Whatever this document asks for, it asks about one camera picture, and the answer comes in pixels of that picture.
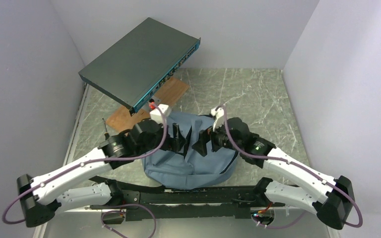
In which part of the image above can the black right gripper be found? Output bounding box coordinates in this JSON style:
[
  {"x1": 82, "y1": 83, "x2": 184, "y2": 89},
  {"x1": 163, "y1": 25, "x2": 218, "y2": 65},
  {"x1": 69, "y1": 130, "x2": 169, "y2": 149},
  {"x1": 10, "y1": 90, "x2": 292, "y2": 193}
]
[{"x1": 191, "y1": 117, "x2": 242, "y2": 157}]

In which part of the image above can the blue backpack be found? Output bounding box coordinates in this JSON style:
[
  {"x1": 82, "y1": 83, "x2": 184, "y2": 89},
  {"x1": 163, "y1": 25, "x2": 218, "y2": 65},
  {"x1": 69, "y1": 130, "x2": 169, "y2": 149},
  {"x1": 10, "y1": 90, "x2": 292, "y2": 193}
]
[{"x1": 88, "y1": 112, "x2": 260, "y2": 194}]

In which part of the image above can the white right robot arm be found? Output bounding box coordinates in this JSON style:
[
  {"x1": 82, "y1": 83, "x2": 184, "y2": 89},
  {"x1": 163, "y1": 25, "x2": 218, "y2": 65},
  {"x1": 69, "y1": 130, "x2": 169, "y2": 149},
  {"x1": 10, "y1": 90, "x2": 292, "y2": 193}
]
[{"x1": 192, "y1": 118, "x2": 358, "y2": 230}]

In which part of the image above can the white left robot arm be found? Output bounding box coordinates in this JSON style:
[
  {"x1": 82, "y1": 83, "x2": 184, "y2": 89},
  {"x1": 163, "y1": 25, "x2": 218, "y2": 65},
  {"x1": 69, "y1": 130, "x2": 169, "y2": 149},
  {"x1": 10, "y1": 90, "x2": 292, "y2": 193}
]
[{"x1": 17, "y1": 119, "x2": 192, "y2": 228}]

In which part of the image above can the wooden board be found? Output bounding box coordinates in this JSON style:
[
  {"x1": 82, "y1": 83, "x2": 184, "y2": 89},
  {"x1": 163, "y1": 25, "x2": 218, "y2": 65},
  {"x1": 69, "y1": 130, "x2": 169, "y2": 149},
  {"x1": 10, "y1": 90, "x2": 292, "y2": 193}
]
[{"x1": 106, "y1": 77, "x2": 190, "y2": 132}]

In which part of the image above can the black yellow screwdriver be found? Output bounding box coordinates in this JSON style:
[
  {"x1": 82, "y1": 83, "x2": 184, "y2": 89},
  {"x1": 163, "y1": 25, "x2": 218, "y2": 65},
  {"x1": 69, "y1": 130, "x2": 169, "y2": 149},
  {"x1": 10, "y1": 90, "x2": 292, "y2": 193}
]
[{"x1": 102, "y1": 118, "x2": 110, "y2": 140}]

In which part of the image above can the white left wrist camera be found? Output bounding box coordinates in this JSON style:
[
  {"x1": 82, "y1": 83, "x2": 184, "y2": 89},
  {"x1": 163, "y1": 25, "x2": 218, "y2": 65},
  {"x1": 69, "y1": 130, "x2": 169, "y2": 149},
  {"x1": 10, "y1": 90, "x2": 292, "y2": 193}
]
[{"x1": 149, "y1": 103, "x2": 172, "y2": 124}]

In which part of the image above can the grey metal switch bracket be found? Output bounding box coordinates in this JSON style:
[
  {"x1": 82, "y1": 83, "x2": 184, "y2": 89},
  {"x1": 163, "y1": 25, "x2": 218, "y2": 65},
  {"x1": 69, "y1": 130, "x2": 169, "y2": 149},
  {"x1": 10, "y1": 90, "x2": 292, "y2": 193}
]
[{"x1": 148, "y1": 96, "x2": 161, "y2": 105}]

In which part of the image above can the grey network switch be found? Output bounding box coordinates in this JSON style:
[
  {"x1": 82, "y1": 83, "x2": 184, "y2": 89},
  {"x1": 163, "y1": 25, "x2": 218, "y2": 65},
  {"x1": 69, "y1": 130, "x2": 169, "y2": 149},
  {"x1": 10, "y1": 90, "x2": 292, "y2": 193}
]
[{"x1": 78, "y1": 17, "x2": 201, "y2": 115}]

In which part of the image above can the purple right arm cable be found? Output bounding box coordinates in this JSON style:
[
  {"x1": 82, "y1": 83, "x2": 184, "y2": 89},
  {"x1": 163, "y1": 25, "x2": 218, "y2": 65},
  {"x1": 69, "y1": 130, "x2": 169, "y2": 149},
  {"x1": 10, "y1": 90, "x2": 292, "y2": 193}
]
[{"x1": 211, "y1": 105, "x2": 364, "y2": 230}]

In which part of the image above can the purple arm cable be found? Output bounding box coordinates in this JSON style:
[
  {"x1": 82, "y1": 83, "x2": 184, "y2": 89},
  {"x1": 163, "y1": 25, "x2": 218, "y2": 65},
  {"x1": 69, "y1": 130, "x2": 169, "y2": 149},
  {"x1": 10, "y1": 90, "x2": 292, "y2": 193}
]
[
  {"x1": 1, "y1": 104, "x2": 169, "y2": 238},
  {"x1": 211, "y1": 105, "x2": 364, "y2": 230}
]

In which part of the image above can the aluminium frame rail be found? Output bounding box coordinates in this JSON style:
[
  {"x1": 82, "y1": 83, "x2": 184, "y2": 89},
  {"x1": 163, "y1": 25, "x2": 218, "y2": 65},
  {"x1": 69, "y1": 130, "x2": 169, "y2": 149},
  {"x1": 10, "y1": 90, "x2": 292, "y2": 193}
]
[{"x1": 33, "y1": 204, "x2": 340, "y2": 238}]

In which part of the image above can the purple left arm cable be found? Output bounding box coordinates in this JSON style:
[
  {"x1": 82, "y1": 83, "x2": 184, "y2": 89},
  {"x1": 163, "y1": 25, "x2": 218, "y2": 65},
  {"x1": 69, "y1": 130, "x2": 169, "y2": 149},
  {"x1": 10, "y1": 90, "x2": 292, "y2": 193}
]
[{"x1": 1, "y1": 104, "x2": 169, "y2": 238}]

